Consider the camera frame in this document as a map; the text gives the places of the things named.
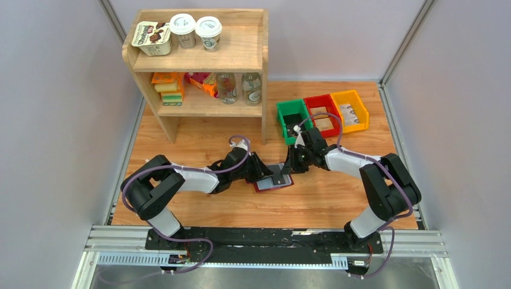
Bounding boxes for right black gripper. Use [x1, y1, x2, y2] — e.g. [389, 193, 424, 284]
[280, 145, 313, 175]

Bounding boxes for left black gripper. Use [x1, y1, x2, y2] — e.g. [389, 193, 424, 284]
[231, 152, 275, 184]

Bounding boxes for red leather card holder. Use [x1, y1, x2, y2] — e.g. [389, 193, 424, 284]
[254, 163, 294, 192]

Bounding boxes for dark credit card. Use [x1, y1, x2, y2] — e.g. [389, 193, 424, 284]
[283, 113, 306, 137]
[271, 166, 292, 187]

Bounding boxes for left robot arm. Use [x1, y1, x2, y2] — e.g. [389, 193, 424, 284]
[121, 147, 273, 250]

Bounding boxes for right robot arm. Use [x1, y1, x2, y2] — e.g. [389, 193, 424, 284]
[281, 126, 422, 252]

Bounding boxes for green plastic bin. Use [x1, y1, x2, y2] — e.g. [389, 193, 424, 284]
[276, 99, 313, 145]

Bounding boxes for red plastic bin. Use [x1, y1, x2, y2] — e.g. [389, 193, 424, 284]
[304, 94, 342, 138]

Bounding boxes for cardboard pieces in red bin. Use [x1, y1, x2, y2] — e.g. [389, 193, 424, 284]
[310, 107, 334, 131]

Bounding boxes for white packet in yellow bin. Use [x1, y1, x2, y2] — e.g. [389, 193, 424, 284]
[339, 104, 360, 126]

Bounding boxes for yellow plastic bin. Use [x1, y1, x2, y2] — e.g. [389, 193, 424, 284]
[330, 90, 369, 134]

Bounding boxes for right clear glass bottle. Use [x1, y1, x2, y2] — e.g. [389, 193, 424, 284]
[242, 72, 262, 106]

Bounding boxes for clear glass bottle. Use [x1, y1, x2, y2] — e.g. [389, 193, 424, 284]
[216, 72, 237, 105]
[242, 72, 262, 106]

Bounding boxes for left clear glass bottle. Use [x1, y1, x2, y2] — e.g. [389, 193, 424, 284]
[216, 72, 237, 105]

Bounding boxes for orange snack box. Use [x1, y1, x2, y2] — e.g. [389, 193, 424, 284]
[184, 72, 218, 98]

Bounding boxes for wooden two-tier shelf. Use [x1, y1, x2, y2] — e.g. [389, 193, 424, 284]
[122, 8, 269, 145]

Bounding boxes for right white-lidded paper cup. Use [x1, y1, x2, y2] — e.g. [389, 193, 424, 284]
[195, 16, 222, 52]

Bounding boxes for white-lidded paper cup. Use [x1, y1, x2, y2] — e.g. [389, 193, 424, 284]
[170, 13, 196, 49]
[195, 16, 222, 52]

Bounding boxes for left white-lidded paper cup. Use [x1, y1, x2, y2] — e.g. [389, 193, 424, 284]
[170, 13, 196, 49]

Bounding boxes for Chobani yogurt tub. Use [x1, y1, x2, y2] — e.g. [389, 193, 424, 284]
[131, 21, 172, 57]

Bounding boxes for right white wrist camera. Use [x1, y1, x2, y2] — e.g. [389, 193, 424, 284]
[293, 125, 305, 148]

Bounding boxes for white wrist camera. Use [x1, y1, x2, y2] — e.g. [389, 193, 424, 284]
[293, 125, 305, 148]
[229, 139, 250, 151]

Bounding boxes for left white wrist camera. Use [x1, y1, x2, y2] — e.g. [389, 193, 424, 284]
[229, 139, 250, 151]

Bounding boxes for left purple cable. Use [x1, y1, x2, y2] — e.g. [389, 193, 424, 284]
[121, 134, 251, 276]

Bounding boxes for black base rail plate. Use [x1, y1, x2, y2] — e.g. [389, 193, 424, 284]
[145, 227, 384, 274]

